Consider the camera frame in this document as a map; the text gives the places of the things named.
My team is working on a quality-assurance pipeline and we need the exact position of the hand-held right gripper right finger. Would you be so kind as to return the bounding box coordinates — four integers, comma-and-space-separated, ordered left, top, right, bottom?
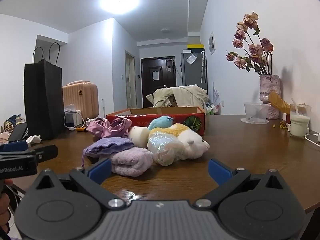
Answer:
194, 159, 287, 209

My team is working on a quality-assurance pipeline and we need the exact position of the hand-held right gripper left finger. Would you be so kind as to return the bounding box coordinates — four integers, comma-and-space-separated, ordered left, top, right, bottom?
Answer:
32, 158, 127, 209

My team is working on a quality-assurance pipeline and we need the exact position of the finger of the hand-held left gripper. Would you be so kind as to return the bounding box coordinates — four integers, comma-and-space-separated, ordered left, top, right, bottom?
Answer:
34, 144, 58, 162

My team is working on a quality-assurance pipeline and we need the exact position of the purple knitted pouch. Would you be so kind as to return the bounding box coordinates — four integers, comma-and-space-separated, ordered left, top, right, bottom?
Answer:
80, 137, 135, 172

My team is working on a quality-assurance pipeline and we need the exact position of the lavender fluffy towel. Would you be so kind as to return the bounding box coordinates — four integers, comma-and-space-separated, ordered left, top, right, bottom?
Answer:
109, 147, 153, 177

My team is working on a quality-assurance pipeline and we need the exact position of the white and yellow plush toy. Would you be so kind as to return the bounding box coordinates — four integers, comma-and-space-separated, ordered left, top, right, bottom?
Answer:
164, 123, 210, 160

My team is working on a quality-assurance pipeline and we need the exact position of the pink satin cloth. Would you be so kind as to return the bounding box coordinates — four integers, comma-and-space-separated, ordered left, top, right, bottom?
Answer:
86, 117, 132, 138

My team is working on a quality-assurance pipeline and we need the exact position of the iridescent white soft ball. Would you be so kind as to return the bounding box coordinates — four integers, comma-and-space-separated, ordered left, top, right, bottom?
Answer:
147, 128, 184, 167

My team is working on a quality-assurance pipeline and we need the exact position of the red cardboard box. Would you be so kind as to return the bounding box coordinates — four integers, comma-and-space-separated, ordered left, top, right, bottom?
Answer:
105, 106, 206, 136

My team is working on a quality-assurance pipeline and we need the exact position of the light blue plush toy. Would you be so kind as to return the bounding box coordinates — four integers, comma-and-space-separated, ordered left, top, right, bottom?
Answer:
148, 115, 173, 130

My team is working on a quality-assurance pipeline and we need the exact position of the person's left hand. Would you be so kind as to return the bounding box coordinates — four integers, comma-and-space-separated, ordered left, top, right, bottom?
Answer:
0, 179, 12, 233

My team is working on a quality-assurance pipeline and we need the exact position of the dark blue pouch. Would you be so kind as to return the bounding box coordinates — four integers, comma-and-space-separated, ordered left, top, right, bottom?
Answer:
0, 141, 28, 152

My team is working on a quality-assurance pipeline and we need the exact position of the black paper bag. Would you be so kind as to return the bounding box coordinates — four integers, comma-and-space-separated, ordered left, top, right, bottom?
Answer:
24, 42, 66, 140

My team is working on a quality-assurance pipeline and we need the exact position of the group of small bottles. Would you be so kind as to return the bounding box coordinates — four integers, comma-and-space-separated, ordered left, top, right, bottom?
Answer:
205, 104, 221, 115

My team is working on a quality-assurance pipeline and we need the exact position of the pink ribbed suitcase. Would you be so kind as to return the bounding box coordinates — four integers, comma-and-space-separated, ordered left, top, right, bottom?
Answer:
62, 80, 100, 120

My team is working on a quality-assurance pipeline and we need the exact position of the clear plastic bowl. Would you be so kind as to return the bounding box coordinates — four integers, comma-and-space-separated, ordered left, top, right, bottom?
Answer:
240, 102, 272, 124

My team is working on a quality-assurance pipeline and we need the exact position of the beige coat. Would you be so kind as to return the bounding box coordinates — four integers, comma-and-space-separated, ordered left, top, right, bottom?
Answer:
146, 85, 209, 108

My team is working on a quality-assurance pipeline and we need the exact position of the glass of milk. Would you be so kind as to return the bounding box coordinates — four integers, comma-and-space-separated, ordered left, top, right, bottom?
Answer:
289, 104, 312, 138

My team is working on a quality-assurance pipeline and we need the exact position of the yellow waffle-patterned object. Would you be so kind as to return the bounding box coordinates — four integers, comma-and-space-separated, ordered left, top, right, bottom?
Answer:
269, 91, 292, 114

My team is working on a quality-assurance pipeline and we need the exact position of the dark brown entrance door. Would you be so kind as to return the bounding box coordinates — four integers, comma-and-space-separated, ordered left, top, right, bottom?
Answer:
141, 57, 177, 108

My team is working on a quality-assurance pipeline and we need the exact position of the light wooden interior door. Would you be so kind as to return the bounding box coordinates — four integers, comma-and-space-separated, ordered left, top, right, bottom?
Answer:
125, 50, 137, 108

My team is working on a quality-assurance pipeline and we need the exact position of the pink textured vase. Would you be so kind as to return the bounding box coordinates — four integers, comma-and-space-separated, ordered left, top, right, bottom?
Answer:
259, 74, 280, 119

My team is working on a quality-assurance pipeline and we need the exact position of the white straw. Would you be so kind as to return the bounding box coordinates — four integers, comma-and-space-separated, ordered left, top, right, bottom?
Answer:
291, 97, 300, 117

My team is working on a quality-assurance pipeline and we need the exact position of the grey refrigerator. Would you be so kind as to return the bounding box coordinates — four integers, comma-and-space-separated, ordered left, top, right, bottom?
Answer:
181, 52, 208, 90

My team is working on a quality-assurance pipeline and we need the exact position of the folded pale umbrella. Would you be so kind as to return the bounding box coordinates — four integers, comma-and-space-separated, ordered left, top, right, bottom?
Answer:
200, 51, 207, 83

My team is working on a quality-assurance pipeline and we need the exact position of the yellow and black box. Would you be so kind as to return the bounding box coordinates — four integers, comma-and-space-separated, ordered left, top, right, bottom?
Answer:
187, 44, 205, 53

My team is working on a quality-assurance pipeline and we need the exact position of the dried pink rose bouquet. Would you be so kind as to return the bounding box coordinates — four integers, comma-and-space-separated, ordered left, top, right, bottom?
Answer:
226, 12, 274, 75

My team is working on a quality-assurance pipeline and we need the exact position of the round ceiling light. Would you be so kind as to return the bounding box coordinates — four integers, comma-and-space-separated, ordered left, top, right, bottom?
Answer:
100, 0, 140, 15

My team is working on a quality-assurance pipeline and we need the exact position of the white charger with cable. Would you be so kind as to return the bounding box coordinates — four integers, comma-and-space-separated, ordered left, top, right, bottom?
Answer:
64, 109, 85, 131

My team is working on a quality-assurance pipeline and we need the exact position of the white charging cable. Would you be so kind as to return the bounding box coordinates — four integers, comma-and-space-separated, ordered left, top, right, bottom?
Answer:
304, 133, 320, 150

